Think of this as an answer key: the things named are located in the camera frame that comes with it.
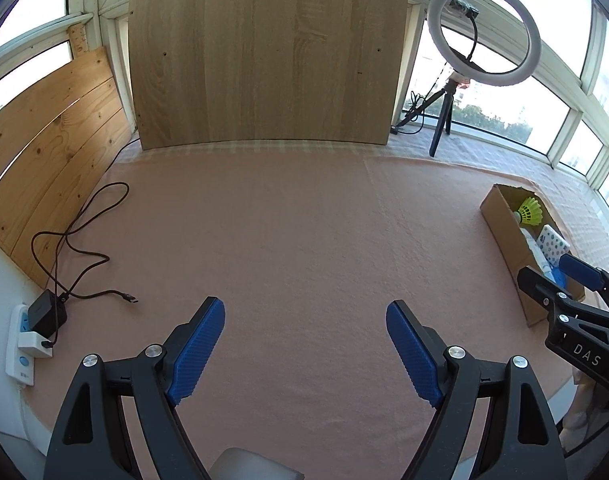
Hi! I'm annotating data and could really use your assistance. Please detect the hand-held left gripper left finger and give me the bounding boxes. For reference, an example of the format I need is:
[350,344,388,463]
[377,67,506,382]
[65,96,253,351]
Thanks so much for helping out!
[43,296,226,480]

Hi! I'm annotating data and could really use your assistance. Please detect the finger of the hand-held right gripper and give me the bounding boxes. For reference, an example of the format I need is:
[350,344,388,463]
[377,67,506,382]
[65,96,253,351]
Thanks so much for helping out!
[559,253,609,306]
[517,266,580,316]

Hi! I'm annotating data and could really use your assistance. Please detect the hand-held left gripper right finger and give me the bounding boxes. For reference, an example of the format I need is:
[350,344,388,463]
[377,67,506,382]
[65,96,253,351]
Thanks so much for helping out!
[386,300,569,480]

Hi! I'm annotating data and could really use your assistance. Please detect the white sunscreen tube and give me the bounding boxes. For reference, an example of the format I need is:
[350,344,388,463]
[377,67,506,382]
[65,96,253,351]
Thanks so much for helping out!
[522,230,568,288]

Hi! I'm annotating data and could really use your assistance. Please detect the patterned tissue pack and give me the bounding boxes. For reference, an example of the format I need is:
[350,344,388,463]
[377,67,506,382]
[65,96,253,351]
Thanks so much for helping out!
[536,225,570,267]

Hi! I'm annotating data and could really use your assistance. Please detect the brown cardboard box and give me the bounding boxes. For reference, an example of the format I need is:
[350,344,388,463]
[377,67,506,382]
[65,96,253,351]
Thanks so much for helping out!
[479,183,586,328]

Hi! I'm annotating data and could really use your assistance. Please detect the yellow plastic shuttlecock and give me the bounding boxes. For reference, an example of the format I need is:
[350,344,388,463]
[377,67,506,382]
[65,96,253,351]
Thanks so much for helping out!
[515,197,544,228]

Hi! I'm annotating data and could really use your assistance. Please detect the person's right hand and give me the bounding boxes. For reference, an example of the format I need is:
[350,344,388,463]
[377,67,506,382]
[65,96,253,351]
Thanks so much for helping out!
[562,372,603,448]

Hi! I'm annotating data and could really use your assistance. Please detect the grey rounded object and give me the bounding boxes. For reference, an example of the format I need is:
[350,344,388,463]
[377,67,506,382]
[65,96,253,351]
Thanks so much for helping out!
[212,447,305,480]

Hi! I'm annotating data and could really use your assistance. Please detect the pale checked cloth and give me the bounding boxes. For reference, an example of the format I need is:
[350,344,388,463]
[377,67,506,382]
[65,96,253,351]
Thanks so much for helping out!
[109,130,609,261]

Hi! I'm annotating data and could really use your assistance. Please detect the black power adapter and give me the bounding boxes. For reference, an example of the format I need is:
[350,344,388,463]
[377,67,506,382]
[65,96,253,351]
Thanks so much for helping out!
[27,290,68,348]

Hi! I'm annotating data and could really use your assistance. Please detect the white power strip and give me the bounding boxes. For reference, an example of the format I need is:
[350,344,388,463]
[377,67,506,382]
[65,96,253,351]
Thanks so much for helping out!
[4,302,55,387]

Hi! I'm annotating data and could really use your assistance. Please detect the black tripod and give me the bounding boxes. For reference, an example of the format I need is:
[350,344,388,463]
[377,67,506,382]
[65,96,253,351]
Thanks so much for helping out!
[392,72,473,157]

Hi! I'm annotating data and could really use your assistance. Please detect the pine slat panel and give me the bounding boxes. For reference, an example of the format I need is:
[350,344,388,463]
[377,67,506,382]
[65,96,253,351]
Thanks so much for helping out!
[0,22,135,286]

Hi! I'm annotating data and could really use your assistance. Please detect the light wooden board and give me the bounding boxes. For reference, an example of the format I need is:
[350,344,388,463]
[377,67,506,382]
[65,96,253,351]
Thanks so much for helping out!
[128,0,410,151]

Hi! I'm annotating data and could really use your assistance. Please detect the black charging cable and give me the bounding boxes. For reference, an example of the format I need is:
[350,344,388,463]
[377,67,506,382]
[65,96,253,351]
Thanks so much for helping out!
[31,182,140,306]

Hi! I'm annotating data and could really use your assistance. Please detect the ring light cable with remote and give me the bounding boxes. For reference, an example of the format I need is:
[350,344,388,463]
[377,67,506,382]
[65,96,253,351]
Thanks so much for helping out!
[391,89,435,136]

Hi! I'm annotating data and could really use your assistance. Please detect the white ring light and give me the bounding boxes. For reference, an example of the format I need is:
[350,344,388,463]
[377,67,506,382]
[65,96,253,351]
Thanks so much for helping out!
[429,0,542,88]

